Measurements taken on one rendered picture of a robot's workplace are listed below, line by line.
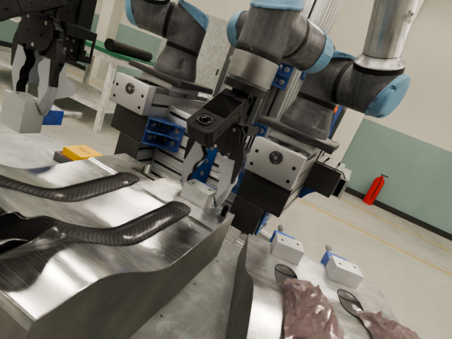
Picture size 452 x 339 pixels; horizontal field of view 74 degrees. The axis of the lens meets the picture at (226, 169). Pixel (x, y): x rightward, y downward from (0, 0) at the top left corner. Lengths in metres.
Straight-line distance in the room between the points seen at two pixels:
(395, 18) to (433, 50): 5.19
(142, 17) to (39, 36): 0.58
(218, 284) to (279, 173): 0.35
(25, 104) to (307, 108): 0.66
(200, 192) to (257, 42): 0.25
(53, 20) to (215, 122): 0.28
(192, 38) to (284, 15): 0.62
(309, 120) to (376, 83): 0.19
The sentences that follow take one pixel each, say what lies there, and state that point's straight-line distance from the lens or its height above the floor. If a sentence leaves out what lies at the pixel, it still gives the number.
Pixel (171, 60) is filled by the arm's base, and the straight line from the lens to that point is 1.07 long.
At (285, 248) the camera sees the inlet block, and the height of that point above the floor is 0.88.
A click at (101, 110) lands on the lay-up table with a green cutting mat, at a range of 3.64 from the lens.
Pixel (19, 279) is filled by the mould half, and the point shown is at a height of 0.93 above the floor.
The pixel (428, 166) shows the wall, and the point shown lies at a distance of 5.94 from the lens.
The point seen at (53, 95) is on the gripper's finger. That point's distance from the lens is 0.56.
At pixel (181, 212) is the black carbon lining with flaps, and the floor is 0.89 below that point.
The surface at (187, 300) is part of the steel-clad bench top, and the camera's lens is 0.47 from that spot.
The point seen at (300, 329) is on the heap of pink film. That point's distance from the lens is 0.34.
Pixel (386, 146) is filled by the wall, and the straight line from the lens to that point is 5.79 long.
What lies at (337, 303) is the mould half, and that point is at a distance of 0.52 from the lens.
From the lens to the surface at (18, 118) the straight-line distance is 0.58.
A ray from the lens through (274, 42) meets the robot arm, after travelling 0.48.
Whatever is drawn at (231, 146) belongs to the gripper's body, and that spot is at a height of 1.00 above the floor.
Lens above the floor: 1.10
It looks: 16 degrees down
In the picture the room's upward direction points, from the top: 22 degrees clockwise
